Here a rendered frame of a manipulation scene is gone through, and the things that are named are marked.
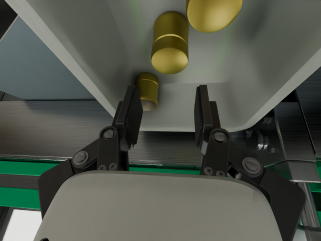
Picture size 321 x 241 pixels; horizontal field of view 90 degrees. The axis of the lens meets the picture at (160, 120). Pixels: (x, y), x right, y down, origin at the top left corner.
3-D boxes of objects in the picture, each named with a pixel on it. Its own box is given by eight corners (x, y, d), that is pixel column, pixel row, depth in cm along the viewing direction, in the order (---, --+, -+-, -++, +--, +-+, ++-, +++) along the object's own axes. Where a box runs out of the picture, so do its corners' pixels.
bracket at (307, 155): (239, 128, 28) (245, 170, 25) (266, 101, 19) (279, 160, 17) (261, 129, 27) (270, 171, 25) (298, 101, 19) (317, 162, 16)
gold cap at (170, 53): (151, 12, 15) (146, 47, 13) (190, 9, 14) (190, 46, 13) (155, 44, 18) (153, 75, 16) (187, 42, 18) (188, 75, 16)
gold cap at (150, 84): (127, 104, 22) (131, 79, 24) (147, 113, 25) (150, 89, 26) (141, 95, 20) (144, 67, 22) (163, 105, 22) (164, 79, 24)
